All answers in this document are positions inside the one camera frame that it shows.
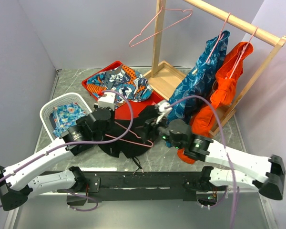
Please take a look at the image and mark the blue floral shorts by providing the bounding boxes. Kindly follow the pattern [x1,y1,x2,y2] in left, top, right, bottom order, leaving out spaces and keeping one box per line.
[52,103,87,137]

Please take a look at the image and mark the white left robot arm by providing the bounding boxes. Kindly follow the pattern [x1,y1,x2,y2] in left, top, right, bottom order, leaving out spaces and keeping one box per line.
[0,107,115,211]

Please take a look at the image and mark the empty pink wire hanger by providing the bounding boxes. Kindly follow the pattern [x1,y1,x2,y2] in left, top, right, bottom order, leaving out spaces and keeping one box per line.
[128,0,193,48]

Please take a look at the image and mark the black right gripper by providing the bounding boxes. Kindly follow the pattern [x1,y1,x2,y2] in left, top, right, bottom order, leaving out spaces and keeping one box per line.
[134,113,184,150]

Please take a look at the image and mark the black shorts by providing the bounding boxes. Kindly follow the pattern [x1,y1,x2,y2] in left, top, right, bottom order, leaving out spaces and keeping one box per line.
[97,104,167,176]

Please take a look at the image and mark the blue leaf print shorts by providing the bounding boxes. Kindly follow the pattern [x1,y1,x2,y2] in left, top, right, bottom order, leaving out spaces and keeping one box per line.
[167,30,230,123]

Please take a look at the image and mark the wooden clothes rack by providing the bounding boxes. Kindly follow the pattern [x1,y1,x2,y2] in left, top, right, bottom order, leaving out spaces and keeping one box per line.
[144,0,286,125]

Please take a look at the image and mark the red plastic tray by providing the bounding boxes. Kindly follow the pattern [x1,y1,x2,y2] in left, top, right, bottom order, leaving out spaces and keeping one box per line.
[82,61,164,120]

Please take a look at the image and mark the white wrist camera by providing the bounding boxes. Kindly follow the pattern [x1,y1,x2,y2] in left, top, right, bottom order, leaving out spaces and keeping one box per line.
[97,92,116,111]
[154,100,172,124]

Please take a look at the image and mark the white plastic basket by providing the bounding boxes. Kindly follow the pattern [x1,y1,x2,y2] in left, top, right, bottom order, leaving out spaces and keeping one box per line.
[40,93,92,142]

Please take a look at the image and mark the orange blue patterned shorts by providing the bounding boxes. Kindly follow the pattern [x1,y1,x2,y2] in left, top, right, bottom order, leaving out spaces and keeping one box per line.
[86,64,153,102]

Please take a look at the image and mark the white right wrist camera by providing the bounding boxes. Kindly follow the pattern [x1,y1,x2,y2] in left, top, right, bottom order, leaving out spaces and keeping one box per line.
[154,100,172,124]

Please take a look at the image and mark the pink hanger under orange shorts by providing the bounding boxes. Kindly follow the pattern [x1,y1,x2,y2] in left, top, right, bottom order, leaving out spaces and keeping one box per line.
[229,26,259,79]

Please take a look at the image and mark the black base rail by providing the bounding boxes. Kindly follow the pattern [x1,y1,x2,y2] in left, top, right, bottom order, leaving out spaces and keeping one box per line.
[47,170,227,203]

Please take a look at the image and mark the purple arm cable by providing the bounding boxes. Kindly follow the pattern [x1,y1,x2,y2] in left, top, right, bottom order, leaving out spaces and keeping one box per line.
[165,95,240,229]
[0,90,134,209]

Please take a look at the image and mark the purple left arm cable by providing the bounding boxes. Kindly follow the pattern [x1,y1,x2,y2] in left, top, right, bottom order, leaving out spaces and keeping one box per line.
[0,90,134,209]

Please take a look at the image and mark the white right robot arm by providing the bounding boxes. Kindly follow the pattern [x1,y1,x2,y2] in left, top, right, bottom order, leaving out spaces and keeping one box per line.
[135,119,286,200]

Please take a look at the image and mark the pink hanger under blue shorts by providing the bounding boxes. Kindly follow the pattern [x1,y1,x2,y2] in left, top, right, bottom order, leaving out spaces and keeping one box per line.
[205,13,231,63]

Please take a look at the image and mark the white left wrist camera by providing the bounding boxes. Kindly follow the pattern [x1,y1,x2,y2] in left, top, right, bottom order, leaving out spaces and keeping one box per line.
[97,92,116,111]

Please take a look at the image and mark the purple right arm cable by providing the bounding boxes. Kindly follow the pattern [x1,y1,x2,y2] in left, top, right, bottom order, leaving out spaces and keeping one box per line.
[165,95,240,229]

